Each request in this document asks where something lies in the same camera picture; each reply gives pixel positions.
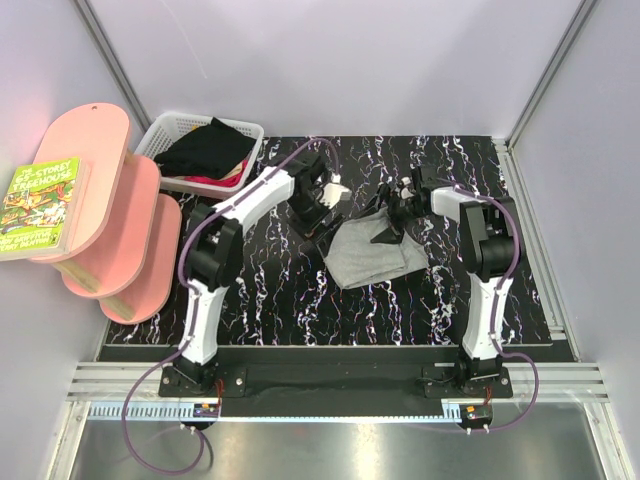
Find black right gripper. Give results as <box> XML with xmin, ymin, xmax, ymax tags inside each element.
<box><xmin>356</xmin><ymin>183</ymin><xmax>428</xmax><ymax>245</ymax></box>

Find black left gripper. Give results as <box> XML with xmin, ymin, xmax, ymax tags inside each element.
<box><xmin>286</xmin><ymin>191</ymin><xmax>344</xmax><ymax>256</ymax></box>

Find grey t shirt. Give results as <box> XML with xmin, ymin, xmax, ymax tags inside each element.
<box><xmin>324</xmin><ymin>208</ymin><xmax>429</xmax><ymax>290</ymax></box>

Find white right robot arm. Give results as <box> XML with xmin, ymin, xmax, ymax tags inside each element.
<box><xmin>359</xmin><ymin>167</ymin><xmax>523</xmax><ymax>397</ymax></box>

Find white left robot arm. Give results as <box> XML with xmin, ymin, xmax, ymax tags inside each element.
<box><xmin>167</xmin><ymin>151</ymin><xmax>350</xmax><ymax>396</ymax></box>

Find red and beige clothes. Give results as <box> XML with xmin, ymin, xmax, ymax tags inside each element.
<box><xmin>174</xmin><ymin>157</ymin><xmax>251</xmax><ymax>189</ymax></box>

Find black t shirt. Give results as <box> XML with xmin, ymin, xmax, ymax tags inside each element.
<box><xmin>154</xmin><ymin>118</ymin><xmax>254</xmax><ymax>180</ymax></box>

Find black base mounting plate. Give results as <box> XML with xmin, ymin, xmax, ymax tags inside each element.
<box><xmin>159</xmin><ymin>346</ymin><xmax>513</xmax><ymax>422</ymax></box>

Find pink tiered wooden shelf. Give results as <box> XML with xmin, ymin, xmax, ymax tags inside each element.
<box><xmin>34</xmin><ymin>103</ymin><xmax>182</xmax><ymax>325</ymax></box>

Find left orange connector board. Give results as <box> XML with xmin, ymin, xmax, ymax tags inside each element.
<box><xmin>194</xmin><ymin>399</ymin><xmax>221</xmax><ymax>418</ymax></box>

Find orange connector board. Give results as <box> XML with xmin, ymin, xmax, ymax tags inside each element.
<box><xmin>461</xmin><ymin>404</ymin><xmax>493</xmax><ymax>424</ymax></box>
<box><xmin>194</xmin><ymin>399</ymin><xmax>221</xmax><ymax>418</ymax></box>

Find right orange connector board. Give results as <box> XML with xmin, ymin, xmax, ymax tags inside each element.
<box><xmin>461</xmin><ymin>404</ymin><xmax>493</xmax><ymax>424</ymax></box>

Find green treehouse book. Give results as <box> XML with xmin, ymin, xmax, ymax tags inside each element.
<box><xmin>1</xmin><ymin>156</ymin><xmax>91</xmax><ymax>261</ymax></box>

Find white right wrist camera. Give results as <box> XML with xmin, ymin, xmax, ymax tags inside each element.
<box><xmin>398</xmin><ymin>177</ymin><xmax>415</xmax><ymax>199</ymax></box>

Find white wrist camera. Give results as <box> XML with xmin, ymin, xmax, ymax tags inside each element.
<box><xmin>398</xmin><ymin>177</ymin><xmax>415</xmax><ymax>199</ymax></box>
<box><xmin>319</xmin><ymin>174</ymin><xmax>352</xmax><ymax>209</ymax></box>

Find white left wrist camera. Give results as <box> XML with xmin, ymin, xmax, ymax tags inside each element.
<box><xmin>319</xmin><ymin>174</ymin><xmax>352</xmax><ymax>209</ymax></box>

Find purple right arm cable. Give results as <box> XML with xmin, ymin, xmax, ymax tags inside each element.
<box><xmin>449</xmin><ymin>184</ymin><xmax>540</xmax><ymax>434</ymax></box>

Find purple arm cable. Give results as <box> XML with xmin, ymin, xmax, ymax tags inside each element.
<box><xmin>449</xmin><ymin>184</ymin><xmax>540</xmax><ymax>434</ymax></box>
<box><xmin>119</xmin><ymin>137</ymin><xmax>343</xmax><ymax>475</ymax></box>

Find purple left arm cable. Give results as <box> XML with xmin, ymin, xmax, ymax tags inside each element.
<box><xmin>119</xmin><ymin>137</ymin><xmax>343</xmax><ymax>475</ymax></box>

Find aluminium frame rail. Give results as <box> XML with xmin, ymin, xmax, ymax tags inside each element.
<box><xmin>65</xmin><ymin>362</ymin><xmax>166</xmax><ymax>399</ymax></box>

